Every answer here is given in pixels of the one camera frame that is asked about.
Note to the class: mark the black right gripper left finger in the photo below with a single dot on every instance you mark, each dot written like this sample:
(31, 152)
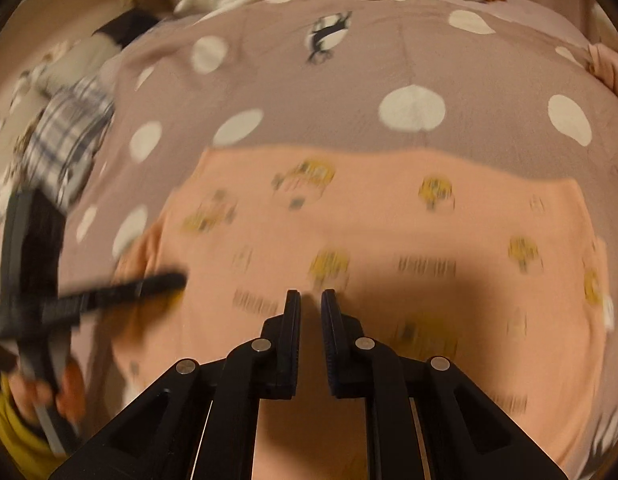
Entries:
(198, 421)

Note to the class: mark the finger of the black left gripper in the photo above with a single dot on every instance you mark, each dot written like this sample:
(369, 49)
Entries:
(123, 293)

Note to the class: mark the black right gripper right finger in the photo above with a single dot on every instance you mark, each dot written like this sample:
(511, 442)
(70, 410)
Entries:
(424, 419)

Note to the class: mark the peach duck print shirt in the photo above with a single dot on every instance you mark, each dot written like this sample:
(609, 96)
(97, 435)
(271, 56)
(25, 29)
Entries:
(435, 255)

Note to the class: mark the yellow left sleeve forearm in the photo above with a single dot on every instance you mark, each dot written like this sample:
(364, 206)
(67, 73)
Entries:
(27, 445)

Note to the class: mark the left hand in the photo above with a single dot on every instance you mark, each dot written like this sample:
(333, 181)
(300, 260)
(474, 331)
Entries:
(70, 401)

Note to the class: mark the grey plaid cloth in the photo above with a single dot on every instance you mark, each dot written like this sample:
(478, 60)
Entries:
(59, 155)

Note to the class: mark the beige pillow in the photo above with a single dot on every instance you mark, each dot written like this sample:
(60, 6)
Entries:
(83, 60)

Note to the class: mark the mauve polka dot blanket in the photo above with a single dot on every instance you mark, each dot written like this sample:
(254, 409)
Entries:
(351, 76)

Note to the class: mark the folded pink garment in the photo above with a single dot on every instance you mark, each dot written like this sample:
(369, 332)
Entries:
(604, 66)

